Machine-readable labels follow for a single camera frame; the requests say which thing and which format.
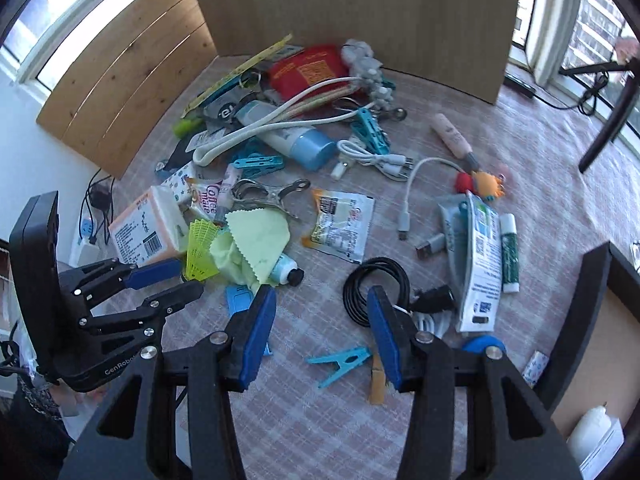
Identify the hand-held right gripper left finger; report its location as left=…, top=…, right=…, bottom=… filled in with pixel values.
left=57, top=286, right=277, bottom=480

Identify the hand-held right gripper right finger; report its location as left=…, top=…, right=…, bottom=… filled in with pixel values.
left=367, top=286, right=583, bottom=480

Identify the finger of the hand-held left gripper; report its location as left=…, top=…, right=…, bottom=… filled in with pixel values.
left=79, top=280, right=205, bottom=356
left=60, top=258, right=182, bottom=311

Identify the teal clothespin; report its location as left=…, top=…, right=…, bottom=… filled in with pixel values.
left=231, top=154, right=287, bottom=177
left=305, top=346, right=374, bottom=390
left=348, top=107, right=392, bottom=157
left=377, top=80, right=401, bottom=107

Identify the white printed package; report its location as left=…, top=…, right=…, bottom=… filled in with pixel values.
left=456, top=192, right=503, bottom=334

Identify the white green lip balm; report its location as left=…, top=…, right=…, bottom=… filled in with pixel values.
left=499, top=213, right=522, bottom=294

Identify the short white USB cable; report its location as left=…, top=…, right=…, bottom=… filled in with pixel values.
left=397, top=157, right=472, bottom=244

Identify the cartoon figure keychain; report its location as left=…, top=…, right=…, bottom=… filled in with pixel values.
left=454, top=170, right=507, bottom=204

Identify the pink bottle grey cap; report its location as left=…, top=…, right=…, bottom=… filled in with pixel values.
left=431, top=112, right=482, bottom=172

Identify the black storage box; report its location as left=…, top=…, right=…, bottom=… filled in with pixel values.
left=536, top=241, right=640, bottom=480

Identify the grey pompom stick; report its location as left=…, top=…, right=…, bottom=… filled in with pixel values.
left=341, top=38, right=398, bottom=108

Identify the person's left forearm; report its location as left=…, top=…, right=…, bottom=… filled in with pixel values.
left=0, top=370, right=103, bottom=480

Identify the pink checked cloth desktop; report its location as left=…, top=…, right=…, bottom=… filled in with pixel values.
left=75, top=52, right=640, bottom=480

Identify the blue plastic clip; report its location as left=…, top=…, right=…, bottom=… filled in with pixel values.
left=225, top=284, right=276, bottom=357

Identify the wooden clothespin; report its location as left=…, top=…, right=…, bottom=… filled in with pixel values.
left=368, top=354, right=389, bottom=406

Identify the orange tissue pack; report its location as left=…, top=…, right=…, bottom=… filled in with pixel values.
left=108, top=184, right=190, bottom=267

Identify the neon yellow plastic piece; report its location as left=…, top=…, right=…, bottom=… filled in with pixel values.
left=185, top=219, right=222, bottom=282

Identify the white floor power strip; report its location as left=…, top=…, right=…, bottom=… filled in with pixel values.
left=69, top=216, right=102, bottom=267

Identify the teal tube black cap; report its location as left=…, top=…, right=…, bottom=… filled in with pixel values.
left=269, top=254, right=306, bottom=289

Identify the black charger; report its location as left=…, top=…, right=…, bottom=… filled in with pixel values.
left=81, top=169, right=117, bottom=222

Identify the small red print sachet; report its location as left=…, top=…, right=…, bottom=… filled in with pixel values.
left=186, top=178, right=236, bottom=223

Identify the blue tape roll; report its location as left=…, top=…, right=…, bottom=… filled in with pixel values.
left=461, top=335, right=507, bottom=361

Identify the white dotted packet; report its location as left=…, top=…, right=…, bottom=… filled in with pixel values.
left=159, top=161, right=197, bottom=197

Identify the grey USB adapter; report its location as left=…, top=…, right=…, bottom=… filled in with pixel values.
left=414, top=233, right=447, bottom=261

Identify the printed snack sachet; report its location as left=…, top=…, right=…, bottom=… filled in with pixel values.
left=301, top=188, right=377, bottom=265

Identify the metal clip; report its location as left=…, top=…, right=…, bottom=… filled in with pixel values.
left=231, top=178, right=312, bottom=222
left=330, top=97, right=410, bottom=125

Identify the patterned small packet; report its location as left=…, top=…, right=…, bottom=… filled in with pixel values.
left=522, top=351, right=550, bottom=389

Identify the black pouch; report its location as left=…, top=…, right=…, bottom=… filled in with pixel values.
left=201, top=91, right=253, bottom=127

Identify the blue capped white bottle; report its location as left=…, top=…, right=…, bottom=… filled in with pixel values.
left=234, top=100, right=339, bottom=172

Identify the slatted wooden board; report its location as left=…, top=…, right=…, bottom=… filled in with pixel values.
left=36, top=0, right=219, bottom=180

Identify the yellow ruler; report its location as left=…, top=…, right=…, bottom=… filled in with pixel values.
left=181, top=33, right=294, bottom=117

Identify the white printed box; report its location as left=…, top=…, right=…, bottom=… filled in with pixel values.
left=566, top=402, right=627, bottom=480

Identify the cream thin stick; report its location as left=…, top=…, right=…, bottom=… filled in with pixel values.
left=282, top=84, right=357, bottom=118

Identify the red pouch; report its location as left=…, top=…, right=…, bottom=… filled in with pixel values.
left=267, top=45, right=362, bottom=107

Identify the black tripod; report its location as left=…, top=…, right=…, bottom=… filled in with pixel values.
left=560, top=55, right=640, bottom=173

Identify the brown flat board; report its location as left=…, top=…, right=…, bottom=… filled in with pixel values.
left=179, top=0, right=522, bottom=107

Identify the black coiled cable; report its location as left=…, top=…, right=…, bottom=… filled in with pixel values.
left=343, top=257, right=457, bottom=330

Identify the thick white cable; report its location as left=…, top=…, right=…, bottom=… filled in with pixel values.
left=192, top=76, right=382, bottom=167

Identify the white window frame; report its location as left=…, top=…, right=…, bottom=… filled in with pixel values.
left=0, top=0, right=166, bottom=92
left=512, top=0, right=640, bottom=128

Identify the black power cable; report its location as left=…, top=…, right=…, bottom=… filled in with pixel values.
left=530, top=72, right=613, bottom=117

